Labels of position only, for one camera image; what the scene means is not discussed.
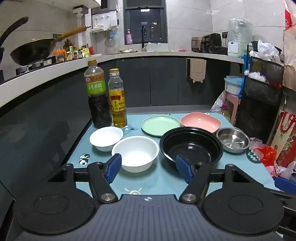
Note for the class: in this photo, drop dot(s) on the small white bowl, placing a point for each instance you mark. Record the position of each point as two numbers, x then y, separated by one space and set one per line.
104 139

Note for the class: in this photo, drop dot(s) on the red gift bag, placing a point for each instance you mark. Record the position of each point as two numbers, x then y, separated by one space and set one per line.
286 139

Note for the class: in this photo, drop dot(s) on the dark green round coaster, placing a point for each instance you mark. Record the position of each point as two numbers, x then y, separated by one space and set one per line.
251 158

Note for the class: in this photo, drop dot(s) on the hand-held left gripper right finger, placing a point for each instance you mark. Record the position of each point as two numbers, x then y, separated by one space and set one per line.
183 168

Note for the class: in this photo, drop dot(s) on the light blue table mat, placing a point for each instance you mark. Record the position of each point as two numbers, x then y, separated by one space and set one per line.
150 183

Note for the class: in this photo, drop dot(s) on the large white bowl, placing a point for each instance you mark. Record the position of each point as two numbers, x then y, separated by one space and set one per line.
136 153

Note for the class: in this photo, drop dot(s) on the dark window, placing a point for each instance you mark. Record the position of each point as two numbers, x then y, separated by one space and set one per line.
145 20

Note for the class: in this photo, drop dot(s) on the light green plate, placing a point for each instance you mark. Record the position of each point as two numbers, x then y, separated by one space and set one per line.
157 126

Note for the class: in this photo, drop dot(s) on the clear hanging bag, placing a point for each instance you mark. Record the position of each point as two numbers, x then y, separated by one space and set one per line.
110 40

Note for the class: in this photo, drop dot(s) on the white wall-mounted appliance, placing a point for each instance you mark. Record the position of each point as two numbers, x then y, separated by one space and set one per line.
104 22

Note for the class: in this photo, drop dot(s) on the pink square bowl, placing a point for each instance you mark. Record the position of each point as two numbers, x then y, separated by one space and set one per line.
198 121

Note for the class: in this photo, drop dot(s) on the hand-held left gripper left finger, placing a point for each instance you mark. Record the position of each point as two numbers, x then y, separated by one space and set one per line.
113 168

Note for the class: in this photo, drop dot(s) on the yellow oil jug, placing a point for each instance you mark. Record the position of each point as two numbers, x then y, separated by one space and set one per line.
224 113

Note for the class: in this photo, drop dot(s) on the black mesh storage rack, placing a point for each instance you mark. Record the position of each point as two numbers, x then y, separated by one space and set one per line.
261 92

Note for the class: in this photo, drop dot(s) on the dark kitchen cabinets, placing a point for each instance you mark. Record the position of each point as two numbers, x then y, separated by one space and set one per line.
161 81

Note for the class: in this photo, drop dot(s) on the brown rice cooker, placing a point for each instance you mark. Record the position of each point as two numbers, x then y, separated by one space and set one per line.
197 44

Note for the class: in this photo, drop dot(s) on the gas stove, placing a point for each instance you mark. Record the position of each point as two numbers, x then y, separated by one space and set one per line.
27 68

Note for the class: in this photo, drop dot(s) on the pink soap bottle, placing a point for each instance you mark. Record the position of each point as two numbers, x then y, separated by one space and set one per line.
128 38

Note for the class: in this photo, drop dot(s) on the patterned plastic bag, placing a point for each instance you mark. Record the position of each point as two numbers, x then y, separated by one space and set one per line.
217 104

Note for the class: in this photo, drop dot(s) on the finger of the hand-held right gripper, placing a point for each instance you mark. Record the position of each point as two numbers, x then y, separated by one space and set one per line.
285 183

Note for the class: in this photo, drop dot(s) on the row of condiment jars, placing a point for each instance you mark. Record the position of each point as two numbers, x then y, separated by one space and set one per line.
74 52

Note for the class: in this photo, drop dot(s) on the wall socket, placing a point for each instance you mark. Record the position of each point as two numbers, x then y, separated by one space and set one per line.
224 35

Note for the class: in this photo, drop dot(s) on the black frying pan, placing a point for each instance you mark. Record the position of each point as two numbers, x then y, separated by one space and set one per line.
12 29

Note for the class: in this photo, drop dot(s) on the stainless steel bowl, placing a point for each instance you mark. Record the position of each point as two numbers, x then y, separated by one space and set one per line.
231 139

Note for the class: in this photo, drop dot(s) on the dark vinegar bottle green label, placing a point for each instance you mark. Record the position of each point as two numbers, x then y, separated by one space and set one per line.
99 111

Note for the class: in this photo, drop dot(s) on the white appliance under plastic cover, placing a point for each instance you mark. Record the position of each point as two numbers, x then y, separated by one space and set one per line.
239 39

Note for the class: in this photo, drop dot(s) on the red plastic bag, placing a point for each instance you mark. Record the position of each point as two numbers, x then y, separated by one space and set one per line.
266 154

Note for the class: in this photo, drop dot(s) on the beige cutting board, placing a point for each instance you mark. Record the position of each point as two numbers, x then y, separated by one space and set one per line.
196 69

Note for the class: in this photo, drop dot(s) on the grey heart-patterned coaster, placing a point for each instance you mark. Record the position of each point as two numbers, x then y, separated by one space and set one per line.
129 128

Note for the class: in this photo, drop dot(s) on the red and white bag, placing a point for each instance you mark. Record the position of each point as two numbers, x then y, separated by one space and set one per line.
289 14

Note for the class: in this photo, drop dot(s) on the black plastic bowl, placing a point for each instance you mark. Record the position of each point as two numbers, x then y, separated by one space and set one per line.
185 141

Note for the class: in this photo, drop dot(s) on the black kitchen faucet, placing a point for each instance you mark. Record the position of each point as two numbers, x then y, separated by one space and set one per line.
143 37

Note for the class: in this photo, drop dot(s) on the pink plastic stool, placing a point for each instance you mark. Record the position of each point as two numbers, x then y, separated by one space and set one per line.
232 104

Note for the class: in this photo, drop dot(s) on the translucent plastic bag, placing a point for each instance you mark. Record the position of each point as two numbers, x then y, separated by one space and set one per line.
285 170

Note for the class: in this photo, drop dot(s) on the yellow cooking oil bottle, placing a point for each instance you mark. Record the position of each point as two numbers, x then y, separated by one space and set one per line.
118 115

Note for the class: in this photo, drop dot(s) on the white plastic bag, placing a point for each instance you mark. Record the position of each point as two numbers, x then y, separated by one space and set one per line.
257 76
266 51

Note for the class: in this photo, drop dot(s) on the white pipe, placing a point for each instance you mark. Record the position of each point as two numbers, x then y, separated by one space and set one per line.
79 25

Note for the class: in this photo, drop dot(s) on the white container with blue lid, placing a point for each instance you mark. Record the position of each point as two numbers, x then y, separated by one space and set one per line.
232 84

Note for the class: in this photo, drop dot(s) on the white kitchen countertop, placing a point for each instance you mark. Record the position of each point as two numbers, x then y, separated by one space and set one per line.
161 53

